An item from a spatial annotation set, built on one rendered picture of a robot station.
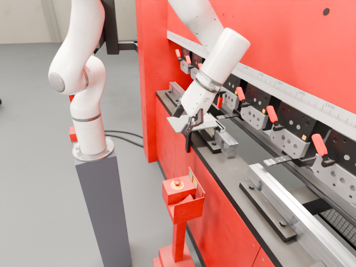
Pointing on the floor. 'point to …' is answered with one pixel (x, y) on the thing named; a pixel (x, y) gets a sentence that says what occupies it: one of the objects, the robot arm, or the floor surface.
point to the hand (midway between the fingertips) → (180, 122)
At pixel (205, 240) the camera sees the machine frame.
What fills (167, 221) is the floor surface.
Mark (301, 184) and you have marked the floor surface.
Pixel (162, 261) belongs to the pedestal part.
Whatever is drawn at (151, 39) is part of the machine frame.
